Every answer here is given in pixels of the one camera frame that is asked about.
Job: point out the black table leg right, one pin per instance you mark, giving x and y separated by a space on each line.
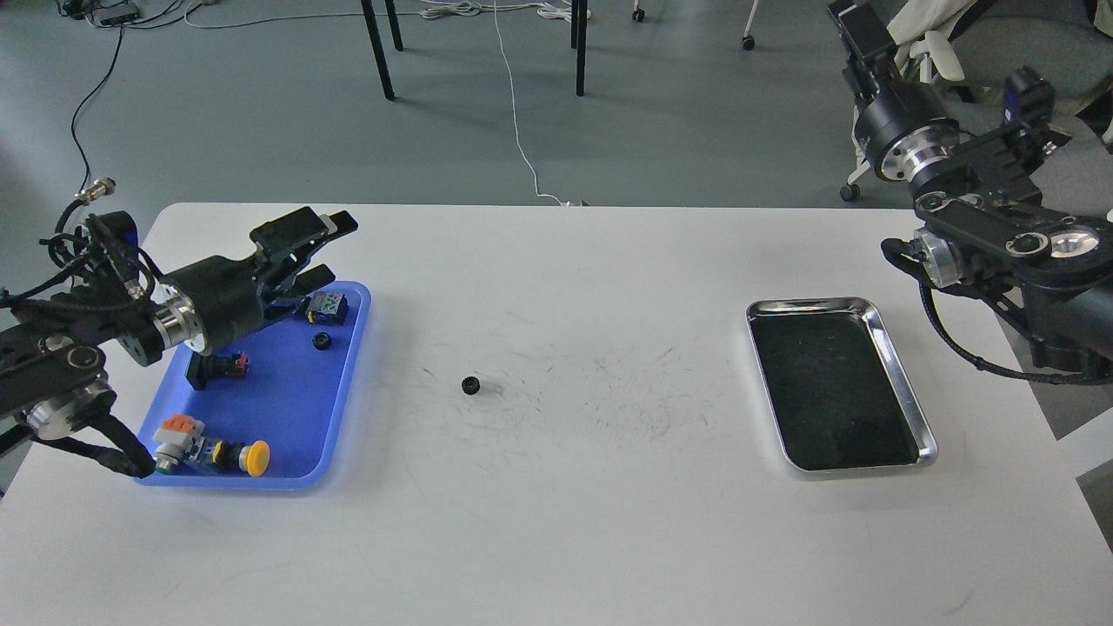
579 15

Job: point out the yellow mushroom push button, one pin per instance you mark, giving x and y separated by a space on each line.
221 456

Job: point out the blue plastic tray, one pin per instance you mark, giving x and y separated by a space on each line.
293 397

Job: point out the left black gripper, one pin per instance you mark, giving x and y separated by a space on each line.
221 300

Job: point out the beige jacket on chair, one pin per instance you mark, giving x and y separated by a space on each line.
921 31

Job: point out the black power strip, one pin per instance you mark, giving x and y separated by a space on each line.
104 14

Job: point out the stainless steel tray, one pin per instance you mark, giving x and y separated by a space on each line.
840 397

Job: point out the grey office chair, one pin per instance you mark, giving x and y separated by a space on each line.
1067 43

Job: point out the black table leg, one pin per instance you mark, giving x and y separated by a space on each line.
579 15
376 41

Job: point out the black selector switch red terminals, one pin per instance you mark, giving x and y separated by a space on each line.
201 370

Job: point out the red emergency push button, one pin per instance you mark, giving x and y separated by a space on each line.
325 308

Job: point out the grey switch orange top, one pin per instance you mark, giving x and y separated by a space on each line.
179 438

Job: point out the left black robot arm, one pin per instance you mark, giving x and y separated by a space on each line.
106 288

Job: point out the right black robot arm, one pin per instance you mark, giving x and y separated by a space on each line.
986 233

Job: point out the black table leg left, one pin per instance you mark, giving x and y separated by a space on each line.
376 41

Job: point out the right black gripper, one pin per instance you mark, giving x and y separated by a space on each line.
901 127

